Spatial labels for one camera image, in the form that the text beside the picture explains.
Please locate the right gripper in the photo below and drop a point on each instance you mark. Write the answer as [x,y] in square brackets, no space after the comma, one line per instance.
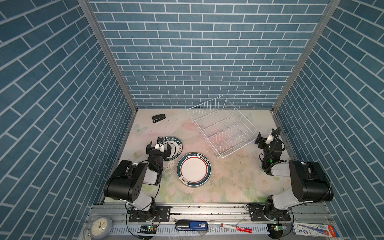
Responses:
[261,146]

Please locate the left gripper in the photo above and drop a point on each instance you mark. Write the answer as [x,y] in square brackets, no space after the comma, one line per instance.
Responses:
[167,152]

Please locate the white plate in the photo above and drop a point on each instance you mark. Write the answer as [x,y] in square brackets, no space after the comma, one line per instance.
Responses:
[173,145]
[194,170]

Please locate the white wire dish rack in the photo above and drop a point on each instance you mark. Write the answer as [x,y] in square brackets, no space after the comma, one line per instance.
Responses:
[223,126]

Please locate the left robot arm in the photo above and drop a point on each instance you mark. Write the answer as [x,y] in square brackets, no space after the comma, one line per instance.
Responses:
[126,182]

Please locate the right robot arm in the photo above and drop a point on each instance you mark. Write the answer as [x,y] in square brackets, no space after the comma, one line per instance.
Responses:
[309,182]

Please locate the black stapler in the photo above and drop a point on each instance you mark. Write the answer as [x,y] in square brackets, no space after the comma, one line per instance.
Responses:
[158,118]

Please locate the blue black handheld device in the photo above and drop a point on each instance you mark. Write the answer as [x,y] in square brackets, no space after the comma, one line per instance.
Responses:
[190,225]

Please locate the left controller board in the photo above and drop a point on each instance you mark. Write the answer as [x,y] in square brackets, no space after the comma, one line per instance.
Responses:
[147,230]

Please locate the controller board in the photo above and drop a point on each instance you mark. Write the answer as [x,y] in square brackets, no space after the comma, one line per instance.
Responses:
[147,230]
[276,228]

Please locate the right controller board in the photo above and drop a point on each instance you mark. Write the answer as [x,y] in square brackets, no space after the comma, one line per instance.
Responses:
[276,228]

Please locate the white round clock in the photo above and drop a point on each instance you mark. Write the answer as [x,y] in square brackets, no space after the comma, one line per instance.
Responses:
[101,228]

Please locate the white toothpaste box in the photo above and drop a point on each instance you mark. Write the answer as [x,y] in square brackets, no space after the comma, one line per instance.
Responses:
[315,230]

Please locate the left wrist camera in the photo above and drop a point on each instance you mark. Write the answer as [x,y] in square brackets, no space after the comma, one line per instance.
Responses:
[159,143]

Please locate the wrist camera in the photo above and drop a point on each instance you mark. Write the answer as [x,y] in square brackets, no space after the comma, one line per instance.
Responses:
[159,143]
[274,135]

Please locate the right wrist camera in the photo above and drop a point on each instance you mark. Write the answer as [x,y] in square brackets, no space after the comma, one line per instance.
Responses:
[274,135]

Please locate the aluminium mounting rail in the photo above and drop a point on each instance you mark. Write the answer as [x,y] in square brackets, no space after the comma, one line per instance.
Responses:
[214,214]

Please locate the red handled screwdriver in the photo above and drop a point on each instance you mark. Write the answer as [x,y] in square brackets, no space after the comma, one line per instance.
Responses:
[239,229]

